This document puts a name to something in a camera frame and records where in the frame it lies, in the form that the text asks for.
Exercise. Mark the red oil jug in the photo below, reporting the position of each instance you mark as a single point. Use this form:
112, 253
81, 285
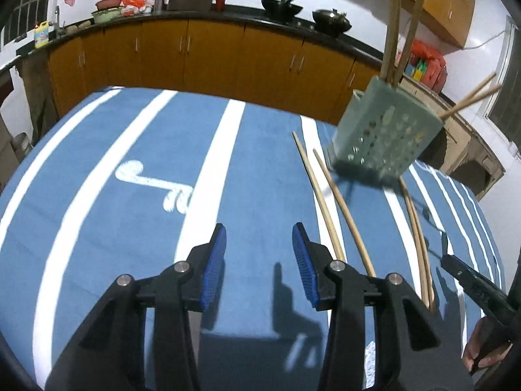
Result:
443, 75
435, 73

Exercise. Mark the yellow detergent bottle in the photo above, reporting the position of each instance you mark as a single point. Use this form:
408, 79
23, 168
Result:
42, 36

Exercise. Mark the gas stove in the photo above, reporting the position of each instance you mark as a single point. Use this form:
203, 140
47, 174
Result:
301, 22

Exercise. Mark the blue white striped tablecloth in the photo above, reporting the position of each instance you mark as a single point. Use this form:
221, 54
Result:
264, 171

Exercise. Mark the orange plastic bag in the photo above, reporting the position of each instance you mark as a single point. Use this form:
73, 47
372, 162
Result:
134, 2

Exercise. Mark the white plastic sheet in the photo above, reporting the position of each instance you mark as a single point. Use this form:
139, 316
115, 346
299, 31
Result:
374, 366

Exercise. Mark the metal sink faucet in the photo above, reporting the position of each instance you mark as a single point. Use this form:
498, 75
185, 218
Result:
57, 16

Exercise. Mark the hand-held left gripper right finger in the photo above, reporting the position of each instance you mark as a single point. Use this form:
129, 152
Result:
305, 264

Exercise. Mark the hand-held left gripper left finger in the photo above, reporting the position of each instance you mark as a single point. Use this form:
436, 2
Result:
213, 264

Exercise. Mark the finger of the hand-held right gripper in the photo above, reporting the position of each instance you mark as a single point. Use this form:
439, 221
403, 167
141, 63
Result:
476, 285

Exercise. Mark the green perforated utensil holder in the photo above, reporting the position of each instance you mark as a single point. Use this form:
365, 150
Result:
378, 138

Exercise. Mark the black pot with lid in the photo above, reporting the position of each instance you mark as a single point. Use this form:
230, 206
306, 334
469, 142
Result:
331, 20

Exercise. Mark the black wok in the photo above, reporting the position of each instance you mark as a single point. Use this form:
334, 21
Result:
281, 8

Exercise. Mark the red bottle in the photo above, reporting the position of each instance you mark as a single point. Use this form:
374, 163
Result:
220, 2

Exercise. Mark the metal cup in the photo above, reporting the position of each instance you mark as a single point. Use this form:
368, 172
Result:
158, 5

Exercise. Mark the dark hanging cloth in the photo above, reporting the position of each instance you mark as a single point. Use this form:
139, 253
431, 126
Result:
38, 97

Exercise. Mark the green and yellow bottles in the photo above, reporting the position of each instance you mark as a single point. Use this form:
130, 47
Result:
419, 70

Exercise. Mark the person's right hand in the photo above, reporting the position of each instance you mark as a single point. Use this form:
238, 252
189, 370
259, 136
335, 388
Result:
474, 346

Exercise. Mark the red plastic basin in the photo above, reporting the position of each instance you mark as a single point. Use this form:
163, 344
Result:
109, 3

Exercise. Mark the barred window with sink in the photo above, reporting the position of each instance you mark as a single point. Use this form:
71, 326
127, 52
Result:
24, 12

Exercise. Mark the black kitchen countertop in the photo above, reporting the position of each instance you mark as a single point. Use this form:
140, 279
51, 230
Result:
244, 11

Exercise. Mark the white plastic bags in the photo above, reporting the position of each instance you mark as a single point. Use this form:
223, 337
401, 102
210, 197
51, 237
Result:
136, 10

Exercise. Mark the wooden upper wall cabinets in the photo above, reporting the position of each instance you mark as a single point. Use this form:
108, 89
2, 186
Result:
439, 0

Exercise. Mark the wooden lower kitchen cabinets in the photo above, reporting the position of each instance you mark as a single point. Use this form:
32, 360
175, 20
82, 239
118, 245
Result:
211, 57

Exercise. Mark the worn white side table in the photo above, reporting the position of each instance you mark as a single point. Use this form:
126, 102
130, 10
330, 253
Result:
468, 159

